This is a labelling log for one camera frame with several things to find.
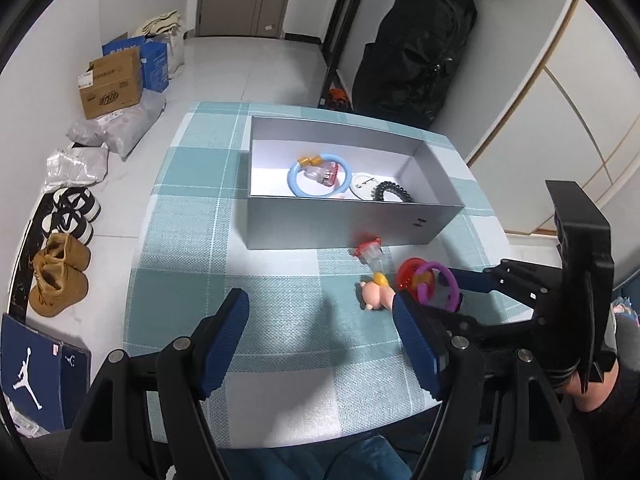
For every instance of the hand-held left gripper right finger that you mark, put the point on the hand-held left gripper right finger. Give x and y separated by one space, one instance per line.
415 345

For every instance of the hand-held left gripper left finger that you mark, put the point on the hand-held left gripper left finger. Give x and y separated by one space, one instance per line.
225 345

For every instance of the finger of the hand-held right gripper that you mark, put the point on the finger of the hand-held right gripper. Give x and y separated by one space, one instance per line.
475 282
495 330

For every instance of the white round badge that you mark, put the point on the white round badge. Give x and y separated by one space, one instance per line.
362 187

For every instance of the grey cardboard box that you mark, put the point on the grey cardboard box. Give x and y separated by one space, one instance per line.
325 225

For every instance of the person's right forearm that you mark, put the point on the person's right forearm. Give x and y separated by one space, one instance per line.
627 345

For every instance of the person's right hand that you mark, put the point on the person's right hand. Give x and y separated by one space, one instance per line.
597 397

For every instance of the pink doll figure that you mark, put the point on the pink doll figure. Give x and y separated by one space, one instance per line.
372 295

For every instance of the teal checkered tablecloth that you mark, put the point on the teal checkered tablecloth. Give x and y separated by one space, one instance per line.
280 280

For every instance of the person's blue jeans leg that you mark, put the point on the person's blue jeans leg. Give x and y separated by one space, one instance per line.
360 460

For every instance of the white wardrobe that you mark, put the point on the white wardrobe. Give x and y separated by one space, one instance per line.
575 135

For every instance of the brown suede shoe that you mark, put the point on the brown suede shoe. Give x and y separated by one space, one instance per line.
67 255
55 285

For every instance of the pink clear hair clip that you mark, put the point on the pink clear hair clip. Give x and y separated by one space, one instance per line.
322 175

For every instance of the blue shoe box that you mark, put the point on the blue shoe box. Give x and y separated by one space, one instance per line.
35 360

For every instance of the black and white slipper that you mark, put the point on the black and white slipper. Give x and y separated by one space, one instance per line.
65 225
75 200

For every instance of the yellow hair clip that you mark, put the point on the yellow hair clip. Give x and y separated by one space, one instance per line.
311 161

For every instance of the black backpack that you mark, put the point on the black backpack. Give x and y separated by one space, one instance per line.
415 60

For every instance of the white plastic parcel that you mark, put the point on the white plastic parcel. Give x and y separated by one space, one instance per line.
75 167

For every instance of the orange object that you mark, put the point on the orange object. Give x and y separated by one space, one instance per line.
337 94

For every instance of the grey plastic parcel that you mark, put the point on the grey plastic parcel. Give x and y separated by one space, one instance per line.
135 120

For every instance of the clear plastic parcel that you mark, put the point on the clear plastic parcel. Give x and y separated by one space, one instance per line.
87 130

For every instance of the black coat rack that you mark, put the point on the black coat rack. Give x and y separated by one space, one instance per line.
335 60

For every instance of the brown cardboard box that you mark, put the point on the brown cardboard box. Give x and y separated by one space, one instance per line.
110 90

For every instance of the blue cardboard box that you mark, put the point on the blue cardboard box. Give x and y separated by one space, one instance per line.
155 67

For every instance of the white plastic bag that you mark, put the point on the white plastic bag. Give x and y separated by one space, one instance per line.
176 55

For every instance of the cream tote bag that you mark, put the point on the cream tote bag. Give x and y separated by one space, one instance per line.
160 22

